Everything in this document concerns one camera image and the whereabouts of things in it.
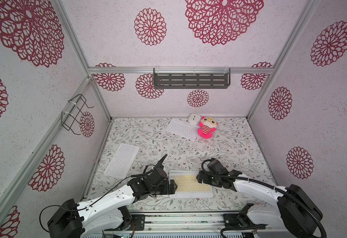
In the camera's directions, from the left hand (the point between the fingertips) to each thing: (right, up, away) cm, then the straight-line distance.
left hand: (170, 188), depth 79 cm
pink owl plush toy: (+26, +34, +27) cm, 50 cm away
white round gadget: (+18, +41, +37) cm, 58 cm away
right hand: (+18, +3, +8) cm, 20 cm away
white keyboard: (-32, +11, +16) cm, 38 cm away
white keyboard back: (+10, +33, +34) cm, 49 cm away
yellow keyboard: (+10, -1, +6) cm, 12 cm away
